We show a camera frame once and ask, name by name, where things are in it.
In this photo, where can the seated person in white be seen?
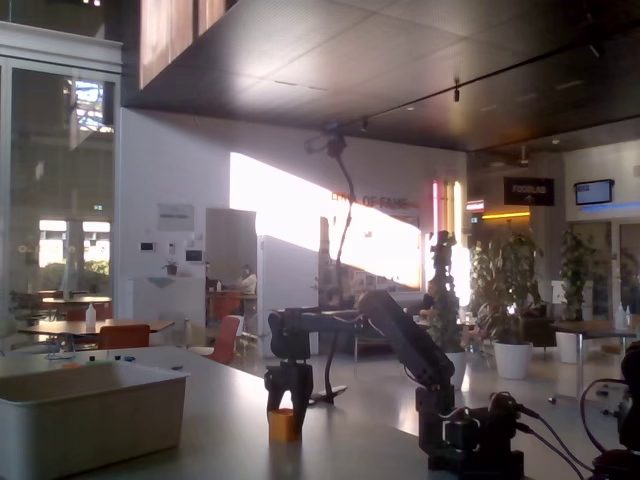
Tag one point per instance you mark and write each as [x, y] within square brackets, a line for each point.
[248, 281]

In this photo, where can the orange chair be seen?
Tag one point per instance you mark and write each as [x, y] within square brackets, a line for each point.
[124, 336]

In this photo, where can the wall-mounted monitor screen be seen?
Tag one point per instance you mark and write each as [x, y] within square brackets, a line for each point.
[594, 192]

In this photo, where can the small potted plant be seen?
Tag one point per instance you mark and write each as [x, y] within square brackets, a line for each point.
[170, 266]

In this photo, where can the black webcam on gooseneck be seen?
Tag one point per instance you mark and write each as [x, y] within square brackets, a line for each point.
[327, 144]

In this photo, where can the white open door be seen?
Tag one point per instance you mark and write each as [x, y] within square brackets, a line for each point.
[287, 280]

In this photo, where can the slim plant in white pot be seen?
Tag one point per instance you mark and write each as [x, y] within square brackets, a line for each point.
[575, 280]

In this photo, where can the red chair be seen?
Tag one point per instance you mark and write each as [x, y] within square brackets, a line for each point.
[225, 337]

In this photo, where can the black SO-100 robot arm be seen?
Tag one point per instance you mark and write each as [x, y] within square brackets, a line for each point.
[410, 340]

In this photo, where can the small orange object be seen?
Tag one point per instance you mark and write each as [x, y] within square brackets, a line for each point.
[71, 365]

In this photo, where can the wooden table on metal legs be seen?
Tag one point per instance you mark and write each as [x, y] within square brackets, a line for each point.
[595, 327]

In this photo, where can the tall climbing plant white pot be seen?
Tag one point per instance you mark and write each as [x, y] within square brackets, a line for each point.
[445, 300]

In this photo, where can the white wall poster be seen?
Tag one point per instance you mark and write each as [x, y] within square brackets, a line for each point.
[175, 217]

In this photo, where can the orange cube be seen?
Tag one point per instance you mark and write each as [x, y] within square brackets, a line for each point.
[281, 426]

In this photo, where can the black Foodlab sign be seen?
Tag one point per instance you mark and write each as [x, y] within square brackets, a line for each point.
[528, 191]

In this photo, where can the vertical neon light tubes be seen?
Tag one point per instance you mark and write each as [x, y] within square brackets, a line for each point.
[446, 210]

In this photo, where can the black leader arm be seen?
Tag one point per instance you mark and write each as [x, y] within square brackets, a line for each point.
[627, 415]

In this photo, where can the black gooseneck clamp holder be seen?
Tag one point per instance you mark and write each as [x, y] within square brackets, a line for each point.
[327, 395]

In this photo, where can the white plastic bin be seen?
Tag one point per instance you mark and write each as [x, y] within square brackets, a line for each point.
[90, 420]

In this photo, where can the ceiling track spotlight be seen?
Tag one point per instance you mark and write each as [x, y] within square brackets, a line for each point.
[456, 93]

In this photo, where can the white cabinet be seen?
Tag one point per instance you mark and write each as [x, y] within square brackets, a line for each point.
[165, 305]

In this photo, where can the bushy plant in white pot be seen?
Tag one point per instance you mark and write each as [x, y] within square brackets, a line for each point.
[505, 290]

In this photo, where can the wooden café table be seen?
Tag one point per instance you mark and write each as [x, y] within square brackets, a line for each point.
[100, 326]

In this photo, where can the clear spray bottle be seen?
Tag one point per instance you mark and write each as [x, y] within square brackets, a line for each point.
[90, 317]

